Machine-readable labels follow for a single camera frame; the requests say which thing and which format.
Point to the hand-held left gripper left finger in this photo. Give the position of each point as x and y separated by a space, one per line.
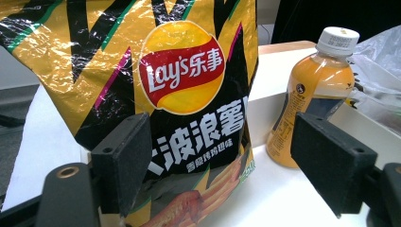
126 160

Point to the white plastic bin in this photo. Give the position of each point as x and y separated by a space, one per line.
274 195

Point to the black curtain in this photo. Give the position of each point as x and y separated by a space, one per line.
315 15

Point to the yellow black chips bag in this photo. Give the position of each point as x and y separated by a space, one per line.
110 63

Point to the orange drink bottle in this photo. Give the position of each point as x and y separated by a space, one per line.
318 78

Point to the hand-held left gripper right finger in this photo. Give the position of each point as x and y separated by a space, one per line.
327 164

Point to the clear plastic bag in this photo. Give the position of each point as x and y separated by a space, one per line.
378 72

